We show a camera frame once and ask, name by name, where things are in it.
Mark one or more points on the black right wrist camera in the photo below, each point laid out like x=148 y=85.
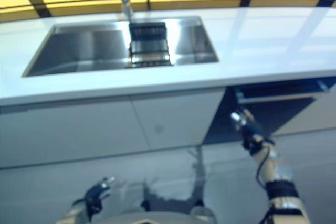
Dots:
x=252 y=145

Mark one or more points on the grey robot torso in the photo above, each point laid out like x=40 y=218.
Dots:
x=152 y=217

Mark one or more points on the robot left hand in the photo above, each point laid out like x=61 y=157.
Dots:
x=97 y=193

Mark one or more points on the black dish drying rack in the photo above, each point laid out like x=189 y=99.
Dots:
x=149 y=45

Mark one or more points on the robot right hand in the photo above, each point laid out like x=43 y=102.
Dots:
x=249 y=127

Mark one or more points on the white glossy cabinet door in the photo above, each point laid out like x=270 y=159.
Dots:
x=65 y=132
x=176 y=119

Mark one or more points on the stainless steel sink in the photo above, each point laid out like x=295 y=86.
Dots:
x=78 y=48

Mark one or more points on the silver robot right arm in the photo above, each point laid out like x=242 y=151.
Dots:
x=281 y=182

